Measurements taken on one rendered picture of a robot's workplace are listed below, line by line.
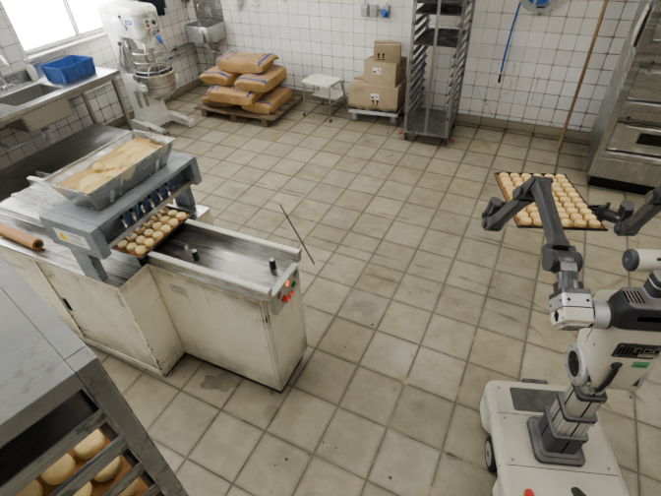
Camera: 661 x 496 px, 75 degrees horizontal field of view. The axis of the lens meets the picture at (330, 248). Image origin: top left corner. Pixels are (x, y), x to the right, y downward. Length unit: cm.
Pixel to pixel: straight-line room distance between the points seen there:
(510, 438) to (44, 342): 203
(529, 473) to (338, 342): 127
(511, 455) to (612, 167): 303
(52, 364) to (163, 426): 211
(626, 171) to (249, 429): 379
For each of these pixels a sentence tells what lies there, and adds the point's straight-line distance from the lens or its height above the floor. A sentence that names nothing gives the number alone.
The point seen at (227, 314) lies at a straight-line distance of 223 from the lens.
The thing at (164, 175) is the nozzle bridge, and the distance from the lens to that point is 235.
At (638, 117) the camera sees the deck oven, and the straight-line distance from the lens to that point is 446.
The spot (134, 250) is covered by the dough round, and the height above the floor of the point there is 91.
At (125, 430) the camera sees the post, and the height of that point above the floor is 166.
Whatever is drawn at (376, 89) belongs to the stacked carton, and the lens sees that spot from 530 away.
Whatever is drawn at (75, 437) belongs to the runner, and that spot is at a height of 168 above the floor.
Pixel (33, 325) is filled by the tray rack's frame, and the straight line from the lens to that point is 74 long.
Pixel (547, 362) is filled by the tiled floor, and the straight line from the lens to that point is 300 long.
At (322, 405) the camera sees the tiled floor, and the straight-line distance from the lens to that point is 261.
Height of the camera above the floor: 227
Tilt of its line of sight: 40 degrees down
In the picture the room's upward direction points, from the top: 3 degrees counter-clockwise
